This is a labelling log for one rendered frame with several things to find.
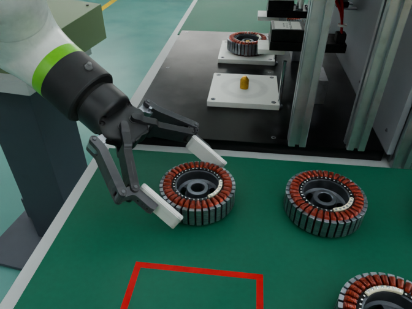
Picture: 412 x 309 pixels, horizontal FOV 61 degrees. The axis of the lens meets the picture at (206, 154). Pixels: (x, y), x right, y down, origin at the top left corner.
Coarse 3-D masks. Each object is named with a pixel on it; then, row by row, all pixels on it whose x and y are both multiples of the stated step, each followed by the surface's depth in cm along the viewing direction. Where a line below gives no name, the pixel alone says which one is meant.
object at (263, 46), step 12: (276, 24) 70; (288, 24) 70; (300, 24) 70; (276, 36) 68; (288, 36) 68; (300, 36) 67; (264, 48) 70; (276, 48) 69; (288, 48) 69; (300, 48) 69; (336, 48) 68
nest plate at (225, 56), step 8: (224, 40) 104; (224, 48) 99; (224, 56) 94; (232, 56) 94; (240, 56) 94; (248, 56) 94; (256, 56) 94; (264, 56) 94; (272, 56) 94; (256, 64) 92; (264, 64) 92; (272, 64) 92
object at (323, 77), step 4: (324, 72) 75; (320, 76) 73; (324, 76) 73; (320, 80) 72; (324, 80) 72; (328, 80) 72; (320, 84) 72; (324, 84) 72; (320, 88) 73; (324, 88) 72; (316, 92) 73; (320, 92) 73; (324, 92) 73; (316, 96) 74; (320, 96) 74; (324, 96) 73; (316, 100) 74; (320, 100) 74
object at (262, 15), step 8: (272, 0) 87; (280, 0) 87; (288, 0) 87; (272, 8) 88; (280, 8) 88; (288, 8) 87; (296, 8) 90; (304, 8) 90; (264, 16) 90; (272, 16) 89; (280, 16) 88; (288, 16) 88; (296, 16) 88; (304, 16) 88; (304, 24) 90
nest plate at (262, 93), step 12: (216, 84) 80; (228, 84) 80; (252, 84) 80; (264, 84) 80; (276, 84) 80; (216, 96) 75; (228, 96) 75; (240, 96) 75; (252, 96) 75; (264, 96) 75; (276, 96) 75; (252, 108) 73; (264, 108) 73; (276, 108) 72
